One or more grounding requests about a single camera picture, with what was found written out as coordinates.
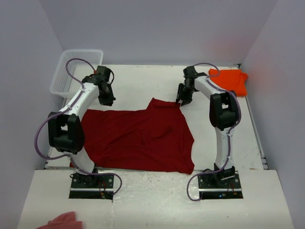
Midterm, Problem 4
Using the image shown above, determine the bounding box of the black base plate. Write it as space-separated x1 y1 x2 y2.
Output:
198 169 244 200
69 172 114 200

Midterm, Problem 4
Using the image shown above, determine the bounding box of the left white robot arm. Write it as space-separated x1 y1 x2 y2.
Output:
48 66 115 187

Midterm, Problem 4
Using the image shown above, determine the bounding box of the white plastic basket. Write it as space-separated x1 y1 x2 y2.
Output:
50 49 103 98

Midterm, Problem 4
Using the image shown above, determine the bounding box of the folded orange t shirt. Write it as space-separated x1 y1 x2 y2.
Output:
211 69 248 97

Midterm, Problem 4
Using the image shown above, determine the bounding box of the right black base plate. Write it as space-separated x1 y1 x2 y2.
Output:
198 169 244 200

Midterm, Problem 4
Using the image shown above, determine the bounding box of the pink cloth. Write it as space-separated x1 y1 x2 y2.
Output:
39 211 83 229

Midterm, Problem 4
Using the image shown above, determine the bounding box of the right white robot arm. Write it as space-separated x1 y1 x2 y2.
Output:
176 65 241 187

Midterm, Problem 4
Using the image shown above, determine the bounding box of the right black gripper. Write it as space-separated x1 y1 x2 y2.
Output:
176 83 196 106

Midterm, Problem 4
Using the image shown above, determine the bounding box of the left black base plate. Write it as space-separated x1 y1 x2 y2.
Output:
69 172 114 200

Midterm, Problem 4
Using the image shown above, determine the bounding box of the dark red t shirt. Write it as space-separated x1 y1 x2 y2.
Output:
81 98 194 174

